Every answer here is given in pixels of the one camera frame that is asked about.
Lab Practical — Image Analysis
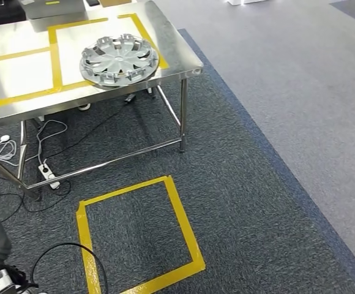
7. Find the yellow floor tape square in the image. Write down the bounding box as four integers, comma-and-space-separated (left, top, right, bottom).
76, 175, 206, 294

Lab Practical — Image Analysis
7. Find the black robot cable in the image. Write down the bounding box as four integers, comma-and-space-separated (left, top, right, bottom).
30, 243, 109, 294

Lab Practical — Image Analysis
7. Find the looped black floor cable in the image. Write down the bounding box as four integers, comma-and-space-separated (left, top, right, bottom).
0, 178, 72, 223

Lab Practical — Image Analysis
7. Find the white cable bundle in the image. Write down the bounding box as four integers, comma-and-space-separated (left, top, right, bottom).
0, 119, 68, 167

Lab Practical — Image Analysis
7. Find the straight black floor cable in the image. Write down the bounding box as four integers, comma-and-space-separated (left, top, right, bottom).
44, 107, 126, 161

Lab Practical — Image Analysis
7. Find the stainless steel workbench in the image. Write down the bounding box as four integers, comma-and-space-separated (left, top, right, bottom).
0, 0, 204, 202

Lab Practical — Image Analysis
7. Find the white furniture block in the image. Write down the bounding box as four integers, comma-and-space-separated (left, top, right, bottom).
228, 0, 267, 6

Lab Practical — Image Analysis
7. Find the grey wheel hubcap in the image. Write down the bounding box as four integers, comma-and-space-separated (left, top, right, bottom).
79, 33, 160, 87

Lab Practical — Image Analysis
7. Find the white power strip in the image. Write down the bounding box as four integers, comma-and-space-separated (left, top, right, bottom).
38, 162, 61, 190

